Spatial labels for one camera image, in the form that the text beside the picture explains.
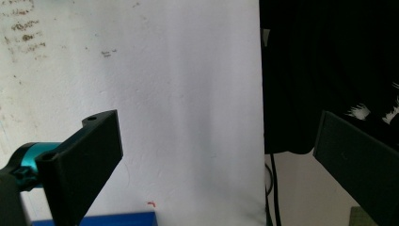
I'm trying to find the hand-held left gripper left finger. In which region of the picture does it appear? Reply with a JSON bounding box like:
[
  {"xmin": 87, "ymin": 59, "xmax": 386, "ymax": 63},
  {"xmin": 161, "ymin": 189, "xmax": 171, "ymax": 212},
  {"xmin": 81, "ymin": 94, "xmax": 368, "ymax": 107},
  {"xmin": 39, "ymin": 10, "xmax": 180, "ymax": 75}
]
[{"xmin": 35, "ymin": 109, "xmax": 124, "ymax": 226}]

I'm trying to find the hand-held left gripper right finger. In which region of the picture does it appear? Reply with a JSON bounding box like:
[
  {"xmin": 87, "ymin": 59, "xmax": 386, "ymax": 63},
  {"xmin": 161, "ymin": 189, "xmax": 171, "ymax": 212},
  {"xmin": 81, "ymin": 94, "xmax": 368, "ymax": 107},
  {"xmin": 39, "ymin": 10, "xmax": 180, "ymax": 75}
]
[{"xmin": 312, "ymin": 110, "xmax": 399, "ymax": 226}]

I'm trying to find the dark grey floor mat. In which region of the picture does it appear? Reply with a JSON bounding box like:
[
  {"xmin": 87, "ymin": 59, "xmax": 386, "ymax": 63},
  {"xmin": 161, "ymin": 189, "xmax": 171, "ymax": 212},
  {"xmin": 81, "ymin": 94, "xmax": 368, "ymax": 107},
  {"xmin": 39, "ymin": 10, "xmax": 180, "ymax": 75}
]
[{"xmin": 349, "ymin": 205, "xmax": 379, "ymax": 226}]

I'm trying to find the blue flat box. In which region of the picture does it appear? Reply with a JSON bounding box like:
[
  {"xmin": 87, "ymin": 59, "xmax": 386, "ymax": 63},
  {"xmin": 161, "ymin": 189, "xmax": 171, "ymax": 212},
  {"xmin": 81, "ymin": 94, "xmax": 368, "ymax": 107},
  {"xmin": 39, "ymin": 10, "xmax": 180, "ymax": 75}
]
[{"xmin": 30, "ymin": 211, "xmax": 159, "ymax": 226}]

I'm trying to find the dark curtain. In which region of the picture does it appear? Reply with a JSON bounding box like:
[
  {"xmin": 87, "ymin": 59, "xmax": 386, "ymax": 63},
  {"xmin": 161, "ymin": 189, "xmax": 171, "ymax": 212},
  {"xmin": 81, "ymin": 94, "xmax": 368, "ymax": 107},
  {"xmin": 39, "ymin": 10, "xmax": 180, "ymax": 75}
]
[{"xmin": 259, "ymin": 0, "xmax": 399, "ymax": 155}]

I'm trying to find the black cable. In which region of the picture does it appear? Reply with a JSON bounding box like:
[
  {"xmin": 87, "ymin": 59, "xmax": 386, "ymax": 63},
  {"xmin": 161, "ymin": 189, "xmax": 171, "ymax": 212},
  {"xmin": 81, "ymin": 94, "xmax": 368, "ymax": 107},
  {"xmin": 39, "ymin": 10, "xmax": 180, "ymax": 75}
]
[
  {"xmin": 264, "ymin": 163, "xmax": 274, "ymax": 226},
  {"xmin": 269, "ymin": 153, "xmax": 282, "ymax": 226}
]

